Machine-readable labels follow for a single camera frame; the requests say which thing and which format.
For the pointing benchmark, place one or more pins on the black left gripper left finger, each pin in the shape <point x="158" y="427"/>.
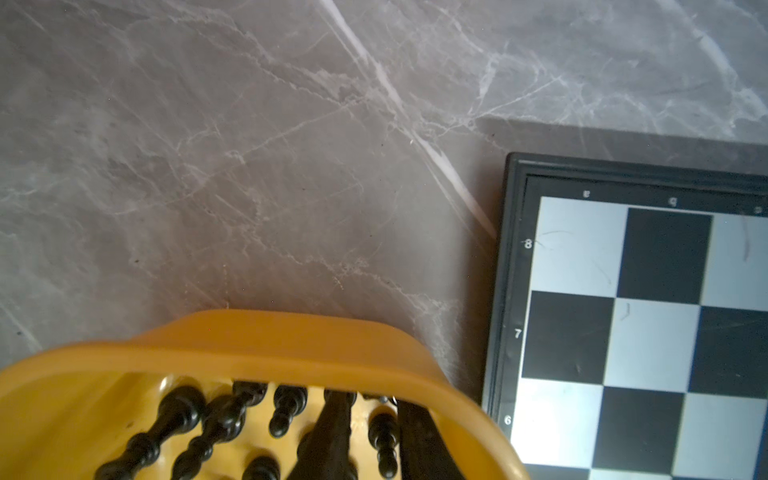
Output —
<point x="326" y="452"/>

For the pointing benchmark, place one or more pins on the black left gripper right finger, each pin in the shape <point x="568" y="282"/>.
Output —
<point x="424" y="454"/>

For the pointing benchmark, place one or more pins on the black chess piece in tray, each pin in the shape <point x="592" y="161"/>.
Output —
<point x="289" y="401"/>
<point x="179" y="412"/>
<point x="223" y="422"/>

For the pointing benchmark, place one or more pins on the black white chess board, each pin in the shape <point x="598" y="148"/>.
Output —
<point x="628" y="335"/>

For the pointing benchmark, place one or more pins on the yellow plastic tray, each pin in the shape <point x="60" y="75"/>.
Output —
<point x="65" y="412"/>

